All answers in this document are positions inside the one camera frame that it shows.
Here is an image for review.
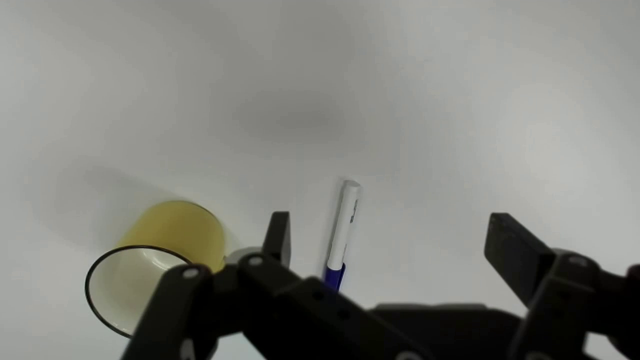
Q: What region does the white marker with blue cap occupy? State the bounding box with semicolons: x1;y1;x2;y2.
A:
322;175;365;295

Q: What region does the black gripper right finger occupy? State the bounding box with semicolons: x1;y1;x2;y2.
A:
485;210;640;360

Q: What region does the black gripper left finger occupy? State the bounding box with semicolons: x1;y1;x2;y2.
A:
123;210;428;360

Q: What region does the yellow mug with dark rim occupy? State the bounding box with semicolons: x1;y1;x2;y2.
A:
84;197;231;340

